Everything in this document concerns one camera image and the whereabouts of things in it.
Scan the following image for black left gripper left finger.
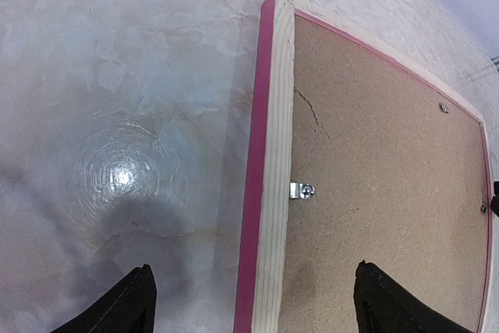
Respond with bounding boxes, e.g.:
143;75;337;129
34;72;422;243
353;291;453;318
54;264;157;333

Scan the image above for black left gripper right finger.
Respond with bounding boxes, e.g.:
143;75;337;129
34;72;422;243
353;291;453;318
353;261;469;333

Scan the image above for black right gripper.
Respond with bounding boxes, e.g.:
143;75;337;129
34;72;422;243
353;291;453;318
490;181;499;217

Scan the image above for brown backing board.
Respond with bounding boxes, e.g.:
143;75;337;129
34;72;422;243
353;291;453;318
278;17;488;332

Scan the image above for pink wooden picture frame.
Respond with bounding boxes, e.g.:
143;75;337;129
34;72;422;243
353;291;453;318
234;0;485;332

